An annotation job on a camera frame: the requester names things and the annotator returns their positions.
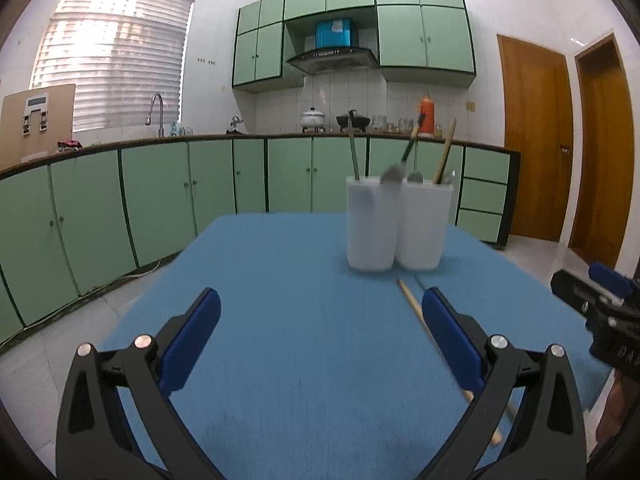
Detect light wooden chopstick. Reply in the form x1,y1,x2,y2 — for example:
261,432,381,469
432,118,457,185
395,277,505,447

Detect shiny metal spoon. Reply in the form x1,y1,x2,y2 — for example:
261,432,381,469
380,162,406,184

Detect green lower kitchen cabinets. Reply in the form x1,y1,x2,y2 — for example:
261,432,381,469
0,131,522,346

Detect green kitchen cabinets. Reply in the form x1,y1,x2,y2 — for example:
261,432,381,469
0,131,522,346
232,0,476,93

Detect chrome kitchen faucet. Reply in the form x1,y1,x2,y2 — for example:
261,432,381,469
144,92,165,139

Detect green upper kitchen cabinets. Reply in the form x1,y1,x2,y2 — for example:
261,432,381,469
232,0,476,93

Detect person's hand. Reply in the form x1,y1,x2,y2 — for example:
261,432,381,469
596,370,639,444

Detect brown wooden door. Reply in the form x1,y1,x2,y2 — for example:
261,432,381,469
570,35,634,268
498,35,574,242

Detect white plastic utensil holder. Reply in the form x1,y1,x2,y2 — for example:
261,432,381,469
346,177,454,272

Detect blue table cloth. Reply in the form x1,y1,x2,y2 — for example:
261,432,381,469
98,211,614,480

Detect orange thermos jug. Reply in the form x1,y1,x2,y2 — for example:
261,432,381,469
419,94,435,134

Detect red cloth on counter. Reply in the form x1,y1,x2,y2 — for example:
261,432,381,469
58,140,82,153

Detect glass jars on counter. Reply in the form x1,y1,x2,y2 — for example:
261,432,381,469
370,115,444,139

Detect cardboard box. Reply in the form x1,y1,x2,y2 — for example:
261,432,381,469
0,84,76,169

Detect black wok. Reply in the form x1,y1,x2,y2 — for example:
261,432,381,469
336,110,371,133

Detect small metal kettle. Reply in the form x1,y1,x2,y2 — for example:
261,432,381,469
226,115,244,136

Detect white cooking pot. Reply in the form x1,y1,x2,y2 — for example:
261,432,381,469
300,106,326,133

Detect black range hood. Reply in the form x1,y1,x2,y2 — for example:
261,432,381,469
288,47,378,75

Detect blue box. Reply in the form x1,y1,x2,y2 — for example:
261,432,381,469
314,18,358,49

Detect window blinds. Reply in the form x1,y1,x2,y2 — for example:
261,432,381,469
30,0,195,132

